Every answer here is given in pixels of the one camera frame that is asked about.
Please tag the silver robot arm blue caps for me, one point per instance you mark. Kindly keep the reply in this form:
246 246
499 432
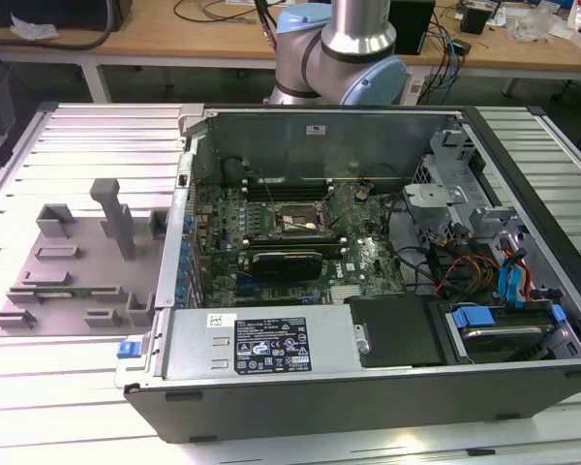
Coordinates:
339 29

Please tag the crumpled white paper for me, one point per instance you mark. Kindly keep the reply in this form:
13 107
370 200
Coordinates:
31 30

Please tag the large black box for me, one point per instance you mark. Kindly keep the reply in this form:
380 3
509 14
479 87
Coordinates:
53 12

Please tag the green RAM stick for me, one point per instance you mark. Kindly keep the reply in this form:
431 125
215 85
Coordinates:
84 292

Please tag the grey plastic parts rack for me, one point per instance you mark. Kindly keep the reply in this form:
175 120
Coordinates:
97 310

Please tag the blue case latch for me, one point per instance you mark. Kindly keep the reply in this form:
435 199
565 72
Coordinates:
128 350

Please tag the silver power supply unit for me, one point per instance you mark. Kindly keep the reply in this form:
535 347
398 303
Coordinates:
189 339

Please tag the black RAM slot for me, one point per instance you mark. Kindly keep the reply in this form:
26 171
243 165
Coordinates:
290 239
290 185
290 195
329 249

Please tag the black graphics card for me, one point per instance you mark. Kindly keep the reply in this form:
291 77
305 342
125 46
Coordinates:
285 266

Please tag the green motherboard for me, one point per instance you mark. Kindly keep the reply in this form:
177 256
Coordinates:
363 242

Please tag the silver chipset heatsink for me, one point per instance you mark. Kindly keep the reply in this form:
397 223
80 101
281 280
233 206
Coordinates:
347 293

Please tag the black open PC case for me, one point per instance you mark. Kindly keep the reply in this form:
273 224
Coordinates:
319 412

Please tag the black plastic shroud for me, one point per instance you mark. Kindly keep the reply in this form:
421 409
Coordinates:
397 329

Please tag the small black adapter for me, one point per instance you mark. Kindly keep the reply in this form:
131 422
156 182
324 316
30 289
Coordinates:
462 47

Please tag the small black box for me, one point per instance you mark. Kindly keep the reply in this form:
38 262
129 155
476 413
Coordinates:
474 21

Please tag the clear plastic bags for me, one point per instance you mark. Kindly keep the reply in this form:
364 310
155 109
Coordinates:
537 21

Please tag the hard disk blue carrier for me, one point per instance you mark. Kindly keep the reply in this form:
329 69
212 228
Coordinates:
503 339

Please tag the wooden desk white frame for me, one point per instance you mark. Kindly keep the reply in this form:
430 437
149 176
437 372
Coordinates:
513 53
140 43

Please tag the silver metal drive bracket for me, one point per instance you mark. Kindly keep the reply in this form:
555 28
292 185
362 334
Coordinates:
426 196

